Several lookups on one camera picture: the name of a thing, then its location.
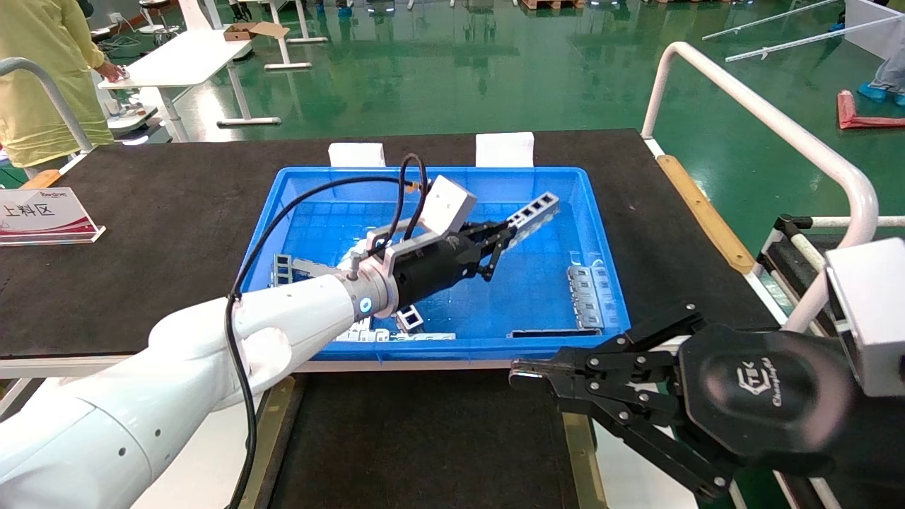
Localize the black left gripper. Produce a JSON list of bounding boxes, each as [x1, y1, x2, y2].
[[392, 221, 518, 309]]

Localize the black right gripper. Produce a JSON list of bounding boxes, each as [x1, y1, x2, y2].
[[509, 304, 858, 503]]

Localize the grey metal bracket part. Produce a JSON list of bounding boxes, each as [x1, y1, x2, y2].
[[506, 191, 561, 238]]

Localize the dark metal strip part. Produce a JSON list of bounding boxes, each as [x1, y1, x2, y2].
[[508, 327, 602, 339]]

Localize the blue plastic bin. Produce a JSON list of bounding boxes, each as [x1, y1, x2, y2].
[[232, 166, 632, 365]]

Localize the brass conveyor side strip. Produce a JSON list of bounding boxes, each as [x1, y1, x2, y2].
[[226, 375, 298, 509], [554, 410, 609, 509]]

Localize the black table mat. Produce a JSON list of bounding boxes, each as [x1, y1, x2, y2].
[[0, 129, 778, 358]]

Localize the long grey metal bar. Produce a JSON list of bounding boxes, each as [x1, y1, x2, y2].
[[292, 258, 341, 279]]

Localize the long wooden edge strip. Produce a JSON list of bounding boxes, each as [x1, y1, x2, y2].
[[658, 154, 756, 275]]

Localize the white horizontal pipe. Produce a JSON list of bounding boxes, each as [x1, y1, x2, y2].
[[812, 216, 905, 228]]

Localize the open cardboard box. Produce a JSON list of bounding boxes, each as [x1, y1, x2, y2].
[[224, 21, 291, 42]]

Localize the white desk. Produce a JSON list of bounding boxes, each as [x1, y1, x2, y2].
[[99, 28, 282, 142]]

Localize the red floor object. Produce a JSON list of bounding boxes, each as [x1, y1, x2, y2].
[[838, 90, 905, 130]]

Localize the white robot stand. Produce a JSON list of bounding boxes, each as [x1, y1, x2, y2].
[[92, 92, 167, 146]]

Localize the person with blue shoe covers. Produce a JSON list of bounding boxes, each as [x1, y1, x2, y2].
[[858, 42, 905, 107]]

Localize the white partition panel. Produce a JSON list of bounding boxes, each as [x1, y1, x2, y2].
[[845, 0, 905, 61]]

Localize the acrylic sign with red print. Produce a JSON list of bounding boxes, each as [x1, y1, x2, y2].
[[0, 187, 107, 246]]

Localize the person in yellow coat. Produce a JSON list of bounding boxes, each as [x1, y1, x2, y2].
[[0, 0, 129, 170]]

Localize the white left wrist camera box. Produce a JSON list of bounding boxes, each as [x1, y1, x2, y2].
[[364, 175, 478, 276]]

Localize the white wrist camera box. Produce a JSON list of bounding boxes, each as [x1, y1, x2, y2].
[[826, 237, 905, 398], [364, 175, 478, 276]]

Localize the grey tabbed bracket part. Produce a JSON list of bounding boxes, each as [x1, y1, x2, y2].
[[567, 265, 610, 331]]

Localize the black cart frame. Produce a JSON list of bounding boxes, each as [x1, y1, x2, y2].
[[757, 214, 835, 319]]

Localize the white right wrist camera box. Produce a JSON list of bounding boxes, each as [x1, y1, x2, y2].
[[826, 237, 905, 398]]

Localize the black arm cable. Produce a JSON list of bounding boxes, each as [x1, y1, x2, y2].
[[225, 153, 431, 509]]

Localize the white table frame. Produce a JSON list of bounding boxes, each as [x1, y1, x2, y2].
[[265, 0, 329, 71]]

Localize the white curved guard rail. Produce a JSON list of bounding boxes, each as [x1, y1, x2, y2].
[[641, 41, 880, 333]]

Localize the long white floor rail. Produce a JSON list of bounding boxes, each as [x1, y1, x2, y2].
[[707, 0, 842, 41], [728, 14, 905, 63]]

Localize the grey curved guard rail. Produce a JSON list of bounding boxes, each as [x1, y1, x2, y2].
[[0, 57, 96, 153]]

